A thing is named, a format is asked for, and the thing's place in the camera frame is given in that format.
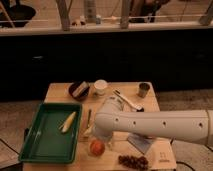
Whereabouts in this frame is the blue-grey cloth napkin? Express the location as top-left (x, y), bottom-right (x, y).
top-left (127, 133), bottom-right (155, 154)

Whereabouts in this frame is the bunch of dark grapes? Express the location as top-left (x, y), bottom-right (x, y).
top-left (118, 155), bottom-right (148, 171)

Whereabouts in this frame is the dark round bowl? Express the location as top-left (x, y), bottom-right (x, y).
top-left (68, 81), bottom-right (90, 101)

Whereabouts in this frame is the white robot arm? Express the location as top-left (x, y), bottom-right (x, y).
top-left (92, 96), bottom-right (213, 147)

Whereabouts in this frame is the white paper cup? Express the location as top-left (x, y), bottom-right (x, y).
top-left (94, 79), bottom-right (108, 96)

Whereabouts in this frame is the yellow corn cob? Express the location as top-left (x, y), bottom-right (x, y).
top-left (60, 112), bottom-right (76, 133)

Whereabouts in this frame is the green plastic tray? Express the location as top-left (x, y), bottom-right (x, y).
top-left (19, 103), bottom-right (82, 164)

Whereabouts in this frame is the cake slice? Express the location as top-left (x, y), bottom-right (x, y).
top-left (72, 81), bottom-right (89, 97)

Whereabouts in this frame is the small metal cup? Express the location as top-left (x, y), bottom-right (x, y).
top-left (138, 82), bottom-right (150, 98)

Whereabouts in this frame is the black cable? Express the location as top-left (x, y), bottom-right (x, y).
top-left (169, 138), bottom-right (213, 171)

